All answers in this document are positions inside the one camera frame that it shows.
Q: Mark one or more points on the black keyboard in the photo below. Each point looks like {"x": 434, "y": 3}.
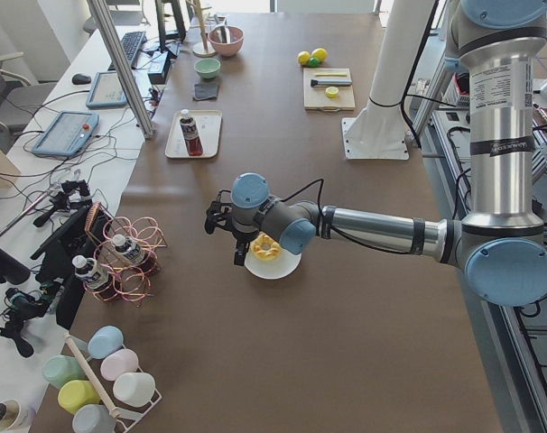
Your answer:
{"x": 131, "y": 43}

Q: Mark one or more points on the copper wire bottle rack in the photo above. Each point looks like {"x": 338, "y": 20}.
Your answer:
{"x": 130, "y": 284}

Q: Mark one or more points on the blue teach pendant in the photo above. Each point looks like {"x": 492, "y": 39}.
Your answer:
{"x": 106, "y": 92}
{"x": 67, "y": 134}

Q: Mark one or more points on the aluminium frame post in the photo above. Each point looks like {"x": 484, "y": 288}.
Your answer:
{"x": 105, "y": 24}

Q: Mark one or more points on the pale green cup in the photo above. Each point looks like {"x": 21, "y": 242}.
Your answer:
{"x": 61, "y": 369}

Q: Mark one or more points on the half lemon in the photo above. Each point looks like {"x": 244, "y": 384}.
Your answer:
{"x": 331, "y": 92}

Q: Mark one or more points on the white plate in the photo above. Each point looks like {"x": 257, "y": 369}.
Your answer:
{"x": 281, "y": 266}

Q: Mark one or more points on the metal muddler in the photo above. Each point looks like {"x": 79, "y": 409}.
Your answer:
{"x": 330, "y": 82}

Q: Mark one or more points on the braided donut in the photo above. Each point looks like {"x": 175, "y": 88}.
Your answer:
{"x": 264, "y": 248}

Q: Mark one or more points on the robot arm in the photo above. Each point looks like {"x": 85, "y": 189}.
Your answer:
{"x": 498, "y": 244}

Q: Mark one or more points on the pink cup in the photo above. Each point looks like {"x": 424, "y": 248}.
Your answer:
{"x": 121, "y": 361}

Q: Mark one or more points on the grey cup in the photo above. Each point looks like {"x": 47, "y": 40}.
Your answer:
{"x": 93, "y": 418}

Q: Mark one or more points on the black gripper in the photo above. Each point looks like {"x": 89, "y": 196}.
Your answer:
{"x": 242, "y": 237}

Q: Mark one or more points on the computer mouse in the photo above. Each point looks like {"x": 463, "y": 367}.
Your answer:
{"x": 80, "y": 79}

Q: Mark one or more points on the yellow plastic knife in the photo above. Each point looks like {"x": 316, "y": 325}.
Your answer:
{"x": 331, "y": 74}

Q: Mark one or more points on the wooden mug tree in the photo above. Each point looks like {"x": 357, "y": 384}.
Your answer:
{"x": 201, "y": 49}

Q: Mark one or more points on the light blue cup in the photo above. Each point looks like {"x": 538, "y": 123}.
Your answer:
{"x": 105, "y": 342}

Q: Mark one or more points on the yellow cup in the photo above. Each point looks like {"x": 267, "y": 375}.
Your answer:
{"x": 75, "y": 394}

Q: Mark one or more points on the cream rabbit tray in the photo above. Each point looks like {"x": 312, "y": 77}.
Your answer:
{"x": 204, "y": 128}

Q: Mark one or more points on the green lime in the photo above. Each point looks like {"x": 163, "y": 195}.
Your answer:
{"x": 313, "y": 62}

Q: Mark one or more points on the dark tea bottle on tray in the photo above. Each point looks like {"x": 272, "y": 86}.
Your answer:
{"x": 190, "y": 133}

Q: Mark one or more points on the white cup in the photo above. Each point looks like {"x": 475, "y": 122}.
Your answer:
{"x": 134, "y": 389}

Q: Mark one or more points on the dark tea bottle in rack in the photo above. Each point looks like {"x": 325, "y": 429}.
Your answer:
{"x": 134, "y": 254}

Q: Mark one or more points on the wooden cutting board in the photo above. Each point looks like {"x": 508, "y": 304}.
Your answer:
{"x": 315, "y": 99}

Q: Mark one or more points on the pink bowl with ice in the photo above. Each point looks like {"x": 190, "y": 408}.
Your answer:
{"x": 226, "y": 40}

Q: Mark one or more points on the yellow lemon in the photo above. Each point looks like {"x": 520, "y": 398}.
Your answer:
{"x": 303, "y": 57}
{"x": 320, "y": 54}

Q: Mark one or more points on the grey folded cloth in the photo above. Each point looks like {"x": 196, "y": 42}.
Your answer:
{"x": 205, "y": 91}

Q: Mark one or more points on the green bowl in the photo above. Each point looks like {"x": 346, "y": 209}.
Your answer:
{"x": 207, "y": 68}

